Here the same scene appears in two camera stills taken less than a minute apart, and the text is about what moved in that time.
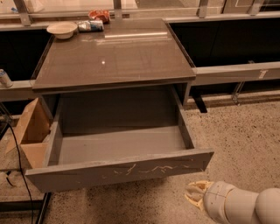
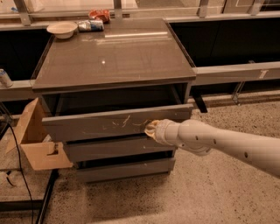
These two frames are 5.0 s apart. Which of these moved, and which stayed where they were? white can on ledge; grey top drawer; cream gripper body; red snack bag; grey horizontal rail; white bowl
Moved: grey top drawer; cream gripper body
Stayed: white bowl; white can on ledge; red snack bag; grey horizontal rail
